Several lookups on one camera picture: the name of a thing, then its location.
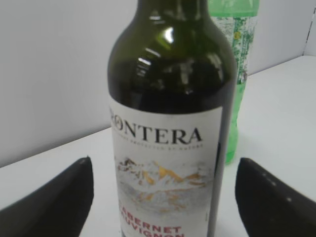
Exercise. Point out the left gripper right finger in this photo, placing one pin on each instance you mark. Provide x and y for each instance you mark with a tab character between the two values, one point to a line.
268	207

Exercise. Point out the dark red wine bottle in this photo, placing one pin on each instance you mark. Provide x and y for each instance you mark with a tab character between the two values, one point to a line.
171	82

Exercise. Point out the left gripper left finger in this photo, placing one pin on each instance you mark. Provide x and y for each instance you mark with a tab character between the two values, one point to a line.
59	208

